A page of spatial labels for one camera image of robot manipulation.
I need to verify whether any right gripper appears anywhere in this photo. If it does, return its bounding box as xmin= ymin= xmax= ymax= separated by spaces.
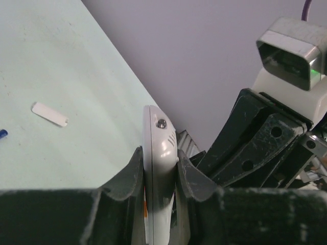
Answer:
xmin=197 ymin=88 xmax=313 ymax=188

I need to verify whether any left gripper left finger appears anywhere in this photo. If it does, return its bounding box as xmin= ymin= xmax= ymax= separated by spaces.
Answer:
xmin=1 ymin=148 xmax=145 ymax=244

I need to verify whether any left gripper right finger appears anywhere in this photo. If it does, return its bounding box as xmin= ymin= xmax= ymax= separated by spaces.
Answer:
xmin=176 ymin=151 xmax=326 ymax=244

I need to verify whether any white remote control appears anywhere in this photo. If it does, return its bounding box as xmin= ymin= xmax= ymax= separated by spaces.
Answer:
xmin=142 ymin=105 xmax=179 ymax=244

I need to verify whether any white battery cover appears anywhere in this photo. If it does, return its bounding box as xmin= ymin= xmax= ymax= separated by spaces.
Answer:
xmin=31 ymin=102 xmax=68 ymax=127

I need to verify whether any blue battery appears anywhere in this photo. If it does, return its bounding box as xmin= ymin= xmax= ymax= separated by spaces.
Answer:
xmin=0 ymin=129 xmax=8 ymax=139

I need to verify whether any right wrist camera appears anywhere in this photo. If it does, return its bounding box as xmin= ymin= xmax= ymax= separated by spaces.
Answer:
xmin=256 ymin=17 xmax=326 ymax=91

